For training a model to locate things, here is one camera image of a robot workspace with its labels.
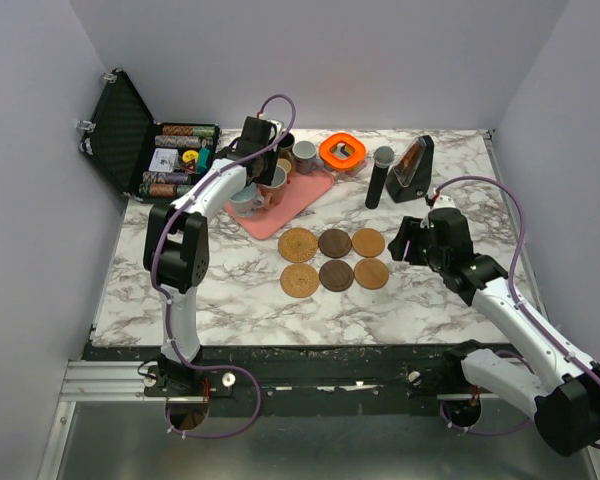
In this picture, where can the small woven rattan coaster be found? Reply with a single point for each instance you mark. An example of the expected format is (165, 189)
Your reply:
(299, 280)

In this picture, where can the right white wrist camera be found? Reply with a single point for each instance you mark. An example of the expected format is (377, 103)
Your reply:
(439, 201)

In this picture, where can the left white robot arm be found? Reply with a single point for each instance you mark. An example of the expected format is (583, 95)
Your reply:
(176, 252)

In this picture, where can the black gold mug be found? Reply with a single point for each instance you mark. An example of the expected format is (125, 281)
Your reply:
(286, 145)

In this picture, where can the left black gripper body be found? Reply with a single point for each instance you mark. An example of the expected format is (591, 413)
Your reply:
(269, 159)

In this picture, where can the small tan cup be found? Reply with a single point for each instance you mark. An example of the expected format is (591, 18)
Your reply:
(285, 164)

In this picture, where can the pink mug front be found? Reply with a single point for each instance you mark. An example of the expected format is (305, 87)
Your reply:
(273, 194)

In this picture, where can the orange lid container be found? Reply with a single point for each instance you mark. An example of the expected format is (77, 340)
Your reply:
(343, 153)

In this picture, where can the pink serving tray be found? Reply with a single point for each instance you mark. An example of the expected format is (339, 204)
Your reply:
(300, 193)

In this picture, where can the dark wood coaster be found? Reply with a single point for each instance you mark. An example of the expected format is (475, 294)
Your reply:
(334, 243)
(336, 275)

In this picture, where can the light blue mug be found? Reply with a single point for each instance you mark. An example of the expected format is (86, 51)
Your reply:
(247, 201)

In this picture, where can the grey mug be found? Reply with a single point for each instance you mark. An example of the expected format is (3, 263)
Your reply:
(306, 157)

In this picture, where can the light wood coaster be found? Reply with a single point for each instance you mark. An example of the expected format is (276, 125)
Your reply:
(368, 242)
(371, 273)

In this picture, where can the large woven rattan coaster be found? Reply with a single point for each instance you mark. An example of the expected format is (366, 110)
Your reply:
(297, 245)

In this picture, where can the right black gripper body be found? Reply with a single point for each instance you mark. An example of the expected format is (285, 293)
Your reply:
(406, 240)

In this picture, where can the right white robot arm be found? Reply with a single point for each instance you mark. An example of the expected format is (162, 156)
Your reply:
(560, 388)

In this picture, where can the black poker chip case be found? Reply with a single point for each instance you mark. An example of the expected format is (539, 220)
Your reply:
(139, 156)

